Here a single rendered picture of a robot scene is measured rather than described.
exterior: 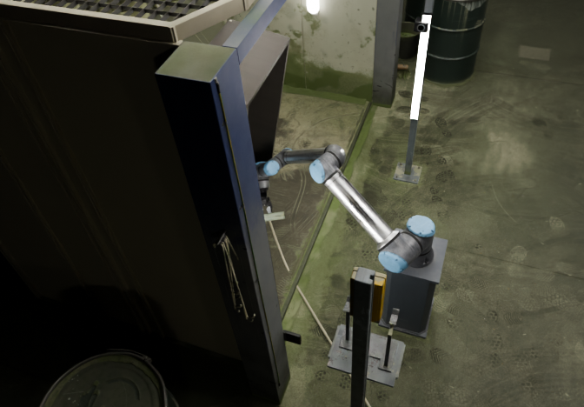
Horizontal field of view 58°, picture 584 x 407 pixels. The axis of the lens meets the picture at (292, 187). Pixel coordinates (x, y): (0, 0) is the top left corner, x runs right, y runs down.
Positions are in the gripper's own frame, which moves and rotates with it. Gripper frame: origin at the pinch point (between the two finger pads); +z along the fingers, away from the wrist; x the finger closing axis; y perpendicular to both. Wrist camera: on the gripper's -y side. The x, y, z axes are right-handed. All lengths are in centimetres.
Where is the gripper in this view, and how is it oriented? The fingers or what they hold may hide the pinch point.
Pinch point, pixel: (266, 218)
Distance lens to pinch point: 341.8
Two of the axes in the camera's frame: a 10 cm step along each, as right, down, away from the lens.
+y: 0.0, 0.5, 10.0
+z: 1.1, 9.9, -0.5
